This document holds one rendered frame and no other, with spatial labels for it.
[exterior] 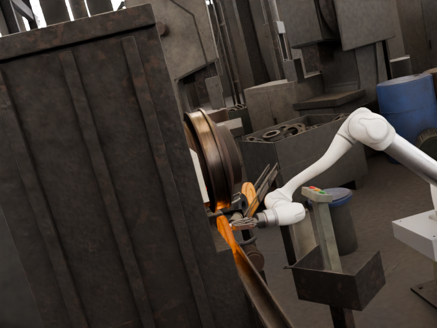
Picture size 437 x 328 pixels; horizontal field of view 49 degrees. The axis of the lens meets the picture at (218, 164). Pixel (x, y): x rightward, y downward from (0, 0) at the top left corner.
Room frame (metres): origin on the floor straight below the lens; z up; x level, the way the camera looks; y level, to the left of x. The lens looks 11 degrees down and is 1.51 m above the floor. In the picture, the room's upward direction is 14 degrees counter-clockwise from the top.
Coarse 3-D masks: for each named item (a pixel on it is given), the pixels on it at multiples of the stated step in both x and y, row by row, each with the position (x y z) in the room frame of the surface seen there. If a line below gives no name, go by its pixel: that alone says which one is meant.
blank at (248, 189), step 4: (244, 184) 2.77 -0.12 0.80; (248, 184) 2.77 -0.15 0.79; (244, 188) 2.74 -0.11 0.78; (248, 188) 2.76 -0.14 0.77; (252, 188) 2.81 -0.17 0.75; (244, 192) 2.72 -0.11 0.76; (248, 192) 2.74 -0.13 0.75; (252, 192) 2.80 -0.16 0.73; (248, 196) 2.73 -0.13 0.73; (252, 196) 2.80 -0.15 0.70; (248, 200) 2.72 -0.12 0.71; (248, 204) 2.72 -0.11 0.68
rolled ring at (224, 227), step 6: (222, 216) 2.11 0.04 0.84; (222, 222) 2.07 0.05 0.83; (222, 228) 2.06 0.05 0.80; (228, 228) 2.04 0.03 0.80; (222, 234) 2.17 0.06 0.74; (228, 234) 2.03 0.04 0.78; (228, 240) 2.02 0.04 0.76; (234, 240) 2.03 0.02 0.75; (234, 246) 2.03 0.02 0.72; (234, 252) 2.06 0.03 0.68
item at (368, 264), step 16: (304, 256) 1.74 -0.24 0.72; (320, 256) 1.81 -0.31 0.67; (304, 272) 1.63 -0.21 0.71; (320, 272) 1.58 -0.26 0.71; (336, 272) 1.77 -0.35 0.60; (368, 272) 1.55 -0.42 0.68; (304, 288) 1.65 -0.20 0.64; (320, 288) 1.59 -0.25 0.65; (336, 288) 1.55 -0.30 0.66; (352, 288) 1.50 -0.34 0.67; (368, 288) 1.54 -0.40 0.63; (336, 304) 1.56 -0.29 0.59; (352, 304) 1.51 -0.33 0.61; (336, 320) 1.66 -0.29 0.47; (352, 320) 1.66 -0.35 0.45
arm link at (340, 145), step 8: (336, 136) 2.30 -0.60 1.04; (336, 144) 2.27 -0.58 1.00; (344, 144) 2.26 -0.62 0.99; (352, 144) 2.27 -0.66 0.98; (328, 152) 2.28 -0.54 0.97; (336, 152) 2.27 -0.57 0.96; (344, 152) 2.28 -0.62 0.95; (320, 160) 2.30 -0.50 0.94; (328, 160) 2.27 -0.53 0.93; (336, 160) 2.28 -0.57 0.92; (312, 168) 2.32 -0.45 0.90; (320, 168) 2.29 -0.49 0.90; (296, 176) 2.40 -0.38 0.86; (304, 176) 2.35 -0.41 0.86; (312, 176) 2.33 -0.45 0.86; (288, 184) 2.41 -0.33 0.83; (296, 184) 2.39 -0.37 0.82; (272, 192) 2.44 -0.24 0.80; (280, 192) 2.39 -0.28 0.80; (288, 192) 2.39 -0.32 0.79; (272, 200) 2.37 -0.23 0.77; (288, 200) 2.38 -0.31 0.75
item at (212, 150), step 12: (204, 120) 2.00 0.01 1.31; (204, 132) 1.95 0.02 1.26; (204, 144) 1.91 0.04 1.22; (216, 144) 1.92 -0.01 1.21; (216, 156) 1.90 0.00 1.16; (216, 168) 1.89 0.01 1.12; (216, 180) 1.89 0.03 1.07; (228, 180) 1.90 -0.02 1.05; (216, 192) 1.91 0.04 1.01; (228, 192) 1.92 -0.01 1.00; (228, 204) 2.00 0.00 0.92
